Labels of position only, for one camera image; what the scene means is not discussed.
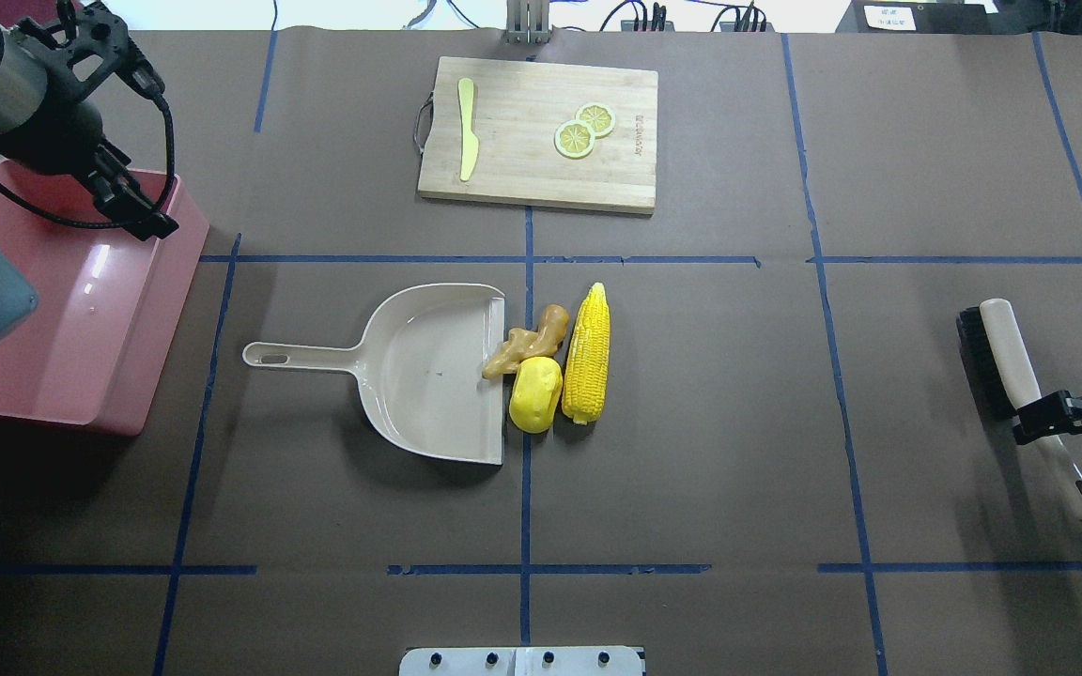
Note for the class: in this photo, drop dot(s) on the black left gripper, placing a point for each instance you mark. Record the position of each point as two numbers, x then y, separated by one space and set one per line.
64 133

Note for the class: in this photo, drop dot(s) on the beige hand brush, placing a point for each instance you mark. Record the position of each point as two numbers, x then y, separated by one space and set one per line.
1004 374

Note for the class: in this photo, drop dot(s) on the beige plastic dustpan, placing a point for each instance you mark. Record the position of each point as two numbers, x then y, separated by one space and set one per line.
418 367

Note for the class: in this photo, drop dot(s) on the yellow toy corn cob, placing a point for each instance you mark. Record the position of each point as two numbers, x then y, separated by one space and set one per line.
588 359

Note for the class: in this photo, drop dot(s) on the yellow toy potato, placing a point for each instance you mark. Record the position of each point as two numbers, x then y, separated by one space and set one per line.
536 394

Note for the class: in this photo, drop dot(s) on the brown toy ginger root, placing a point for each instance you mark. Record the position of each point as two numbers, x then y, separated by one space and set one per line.
522 344

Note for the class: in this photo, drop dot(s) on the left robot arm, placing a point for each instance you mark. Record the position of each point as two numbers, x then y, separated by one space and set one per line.
23 83

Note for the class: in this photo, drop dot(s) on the pink plastic bin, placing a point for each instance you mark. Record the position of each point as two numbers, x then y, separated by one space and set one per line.
92 352

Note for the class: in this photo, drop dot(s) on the yellow plastic knife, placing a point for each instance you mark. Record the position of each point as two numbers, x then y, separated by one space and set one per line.
466 91

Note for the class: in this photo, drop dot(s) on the bamboo cutting board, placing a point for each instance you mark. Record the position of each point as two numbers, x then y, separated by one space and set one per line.
518 107

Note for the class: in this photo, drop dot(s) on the lemon slice near centre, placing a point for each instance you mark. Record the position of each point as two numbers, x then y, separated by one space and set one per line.
574 139

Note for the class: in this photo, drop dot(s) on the lemon slice near edge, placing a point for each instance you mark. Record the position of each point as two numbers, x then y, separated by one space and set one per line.
599 117

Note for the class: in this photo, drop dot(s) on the aluminium frame post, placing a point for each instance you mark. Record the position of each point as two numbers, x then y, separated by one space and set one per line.
527 22

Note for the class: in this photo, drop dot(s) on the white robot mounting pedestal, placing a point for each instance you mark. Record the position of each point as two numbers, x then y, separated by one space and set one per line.
524 660

